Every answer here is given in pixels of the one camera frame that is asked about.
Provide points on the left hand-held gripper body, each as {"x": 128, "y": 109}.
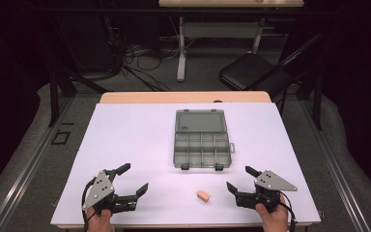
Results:
{"x": 99, "y": 190}

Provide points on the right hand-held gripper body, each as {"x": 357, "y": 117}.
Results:
{"x": 270, "y": 182}

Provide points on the orange eraser block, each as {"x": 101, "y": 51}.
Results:
{"x": 203, "y": 196}

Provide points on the clear plastic compartment box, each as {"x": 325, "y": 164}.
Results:
{"x": 199, "y": 151}

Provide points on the person's left hand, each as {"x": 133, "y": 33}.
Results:
{"x": 99, "y": 222}

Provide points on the person's right hand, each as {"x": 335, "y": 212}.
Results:
{"x": 274, "y": 220}

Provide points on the white table mat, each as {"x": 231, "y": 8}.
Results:
{"x": 135, "y": 145}

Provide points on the wooden table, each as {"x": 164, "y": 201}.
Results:
{"x": 174, "y": 96}

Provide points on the black metal stand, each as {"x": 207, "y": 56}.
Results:
{"x": 317, "y": 103}
{"x": 54, "y": 96}

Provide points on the black folding chair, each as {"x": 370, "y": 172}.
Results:
{"x": 248, "y": 69}

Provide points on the white-legged desk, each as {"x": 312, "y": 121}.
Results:
{"x": 182, "y": 48}

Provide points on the metal floor rail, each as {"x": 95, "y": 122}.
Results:
{"x": 336, "y": 170}
{"x": 28, "y": 167}

